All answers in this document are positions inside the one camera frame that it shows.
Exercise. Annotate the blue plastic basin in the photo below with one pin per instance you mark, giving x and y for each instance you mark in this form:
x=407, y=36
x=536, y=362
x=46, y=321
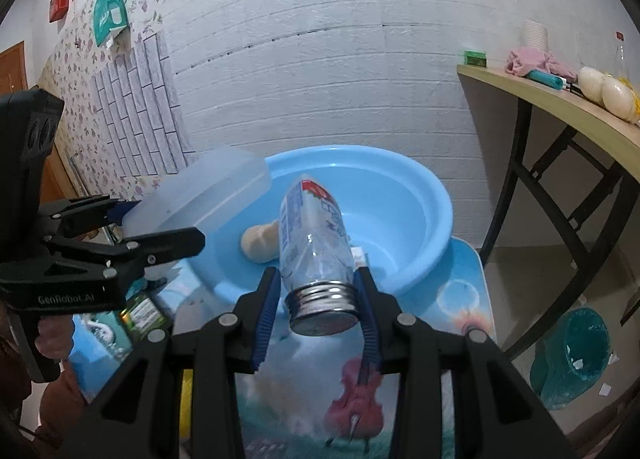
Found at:
x=400, y=219

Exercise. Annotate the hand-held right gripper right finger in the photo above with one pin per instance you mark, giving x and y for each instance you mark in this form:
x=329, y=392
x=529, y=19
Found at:
x=368, y=320

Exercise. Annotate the black bottle green label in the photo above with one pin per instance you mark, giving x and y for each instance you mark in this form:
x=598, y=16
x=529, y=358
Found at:
x=142, y=314

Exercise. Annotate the person's left hand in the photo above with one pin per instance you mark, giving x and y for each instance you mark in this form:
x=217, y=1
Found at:
x=52, y=339

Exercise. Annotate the beige rounded object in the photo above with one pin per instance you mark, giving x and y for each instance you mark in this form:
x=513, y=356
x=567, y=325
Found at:
x=257, y=241

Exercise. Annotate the small green box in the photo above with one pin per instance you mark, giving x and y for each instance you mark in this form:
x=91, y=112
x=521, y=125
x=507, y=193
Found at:
x=475, y=58

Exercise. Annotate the teal trash bin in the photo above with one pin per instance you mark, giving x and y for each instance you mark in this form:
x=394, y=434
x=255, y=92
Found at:
x=555, y=374

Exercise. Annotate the red wall box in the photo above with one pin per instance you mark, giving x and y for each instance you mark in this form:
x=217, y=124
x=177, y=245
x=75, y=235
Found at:
x=58, y=4

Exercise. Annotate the pink cloth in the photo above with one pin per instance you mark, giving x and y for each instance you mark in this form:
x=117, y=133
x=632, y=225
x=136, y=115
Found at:
x=525, y=61

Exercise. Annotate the clear glass bottle metal cap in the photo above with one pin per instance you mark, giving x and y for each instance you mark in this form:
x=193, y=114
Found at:
x=312, y=249

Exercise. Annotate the teal lighter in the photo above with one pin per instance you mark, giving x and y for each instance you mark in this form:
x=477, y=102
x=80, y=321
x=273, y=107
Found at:
x=546, y=79

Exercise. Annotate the translucent plastic container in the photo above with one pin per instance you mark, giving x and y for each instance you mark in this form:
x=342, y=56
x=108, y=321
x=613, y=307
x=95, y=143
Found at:
x=200, y=194

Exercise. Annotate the white charger plug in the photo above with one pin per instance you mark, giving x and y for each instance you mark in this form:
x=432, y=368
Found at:
x=358, y=256

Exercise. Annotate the landscape printed desktop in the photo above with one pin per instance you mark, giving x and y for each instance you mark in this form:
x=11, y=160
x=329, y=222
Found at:
x=300, y=389

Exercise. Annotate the wooden side table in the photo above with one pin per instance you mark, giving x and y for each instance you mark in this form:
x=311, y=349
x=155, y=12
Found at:
x=550, y=104

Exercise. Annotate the green hanging bag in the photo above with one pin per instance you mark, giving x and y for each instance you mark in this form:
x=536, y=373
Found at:
x=107, y=9

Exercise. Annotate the yellow mesh sponge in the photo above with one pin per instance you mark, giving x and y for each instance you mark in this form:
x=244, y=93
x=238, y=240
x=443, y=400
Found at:
x=186, y=404

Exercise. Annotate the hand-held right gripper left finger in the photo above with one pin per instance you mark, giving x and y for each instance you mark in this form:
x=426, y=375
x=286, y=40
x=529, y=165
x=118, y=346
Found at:
x=265, y=320

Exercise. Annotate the stack of paper cups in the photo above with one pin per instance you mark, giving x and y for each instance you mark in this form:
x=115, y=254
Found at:
x=534, y=34

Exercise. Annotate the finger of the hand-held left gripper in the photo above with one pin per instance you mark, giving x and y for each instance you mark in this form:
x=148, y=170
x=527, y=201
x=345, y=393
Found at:
x=170, y=241
x=117, y=211

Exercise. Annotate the wooden door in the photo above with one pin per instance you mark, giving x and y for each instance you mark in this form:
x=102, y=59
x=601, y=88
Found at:
x=12, y=69

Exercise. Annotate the white paper scrap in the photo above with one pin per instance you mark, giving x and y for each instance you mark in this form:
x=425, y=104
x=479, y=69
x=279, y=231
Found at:
x=604, y=389

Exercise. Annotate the clear bottle red cap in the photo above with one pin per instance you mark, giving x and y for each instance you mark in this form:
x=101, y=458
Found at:
x=620, y=59

